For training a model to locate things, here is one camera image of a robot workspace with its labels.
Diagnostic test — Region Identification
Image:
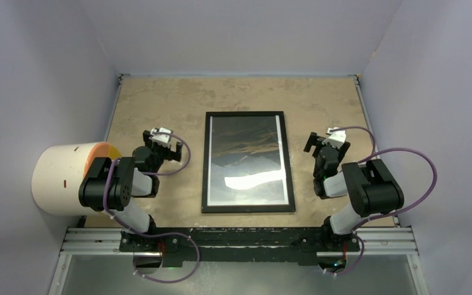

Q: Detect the aluminium rail frame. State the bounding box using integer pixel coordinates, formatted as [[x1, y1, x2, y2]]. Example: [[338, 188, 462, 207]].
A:
[[50, 76, 427, 294]]

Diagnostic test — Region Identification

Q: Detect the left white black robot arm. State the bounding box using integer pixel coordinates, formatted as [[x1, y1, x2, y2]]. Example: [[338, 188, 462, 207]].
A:
[[78, 127, 190, 251]]

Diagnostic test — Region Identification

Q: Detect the dark landscape photo print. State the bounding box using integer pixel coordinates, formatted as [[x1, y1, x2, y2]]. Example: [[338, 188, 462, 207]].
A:
[[206, 116, 291, 207]]

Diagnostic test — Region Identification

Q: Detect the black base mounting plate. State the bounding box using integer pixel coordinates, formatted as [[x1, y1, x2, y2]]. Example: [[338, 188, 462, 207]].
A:
[[119, 227, 360, 267]]

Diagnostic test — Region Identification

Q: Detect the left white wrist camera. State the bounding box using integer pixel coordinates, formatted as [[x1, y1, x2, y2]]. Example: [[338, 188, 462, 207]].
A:
[[149, 127, 173, 148]]

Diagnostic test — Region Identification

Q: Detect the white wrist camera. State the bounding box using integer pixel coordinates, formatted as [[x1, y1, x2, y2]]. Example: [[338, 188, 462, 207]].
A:
[[323, 127, 346, 149], [149, 127, 173, 148]]

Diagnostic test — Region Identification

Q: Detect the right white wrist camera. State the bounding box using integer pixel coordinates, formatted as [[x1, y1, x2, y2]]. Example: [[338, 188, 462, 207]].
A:
[[323, 127, 346, 149]]

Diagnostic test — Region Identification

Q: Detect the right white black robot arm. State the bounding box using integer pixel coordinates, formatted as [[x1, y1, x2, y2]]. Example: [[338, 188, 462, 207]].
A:
[[304, 130, 404, 250]]

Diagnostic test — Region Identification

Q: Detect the wooden picture frame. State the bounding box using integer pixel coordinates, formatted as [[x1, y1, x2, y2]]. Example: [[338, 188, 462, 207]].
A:
[[200, 111, 297, 214]]

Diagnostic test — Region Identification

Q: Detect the white cylinder with orange lid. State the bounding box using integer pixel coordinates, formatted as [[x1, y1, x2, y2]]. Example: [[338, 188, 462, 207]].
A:
[[31, 141, 121, 216]]

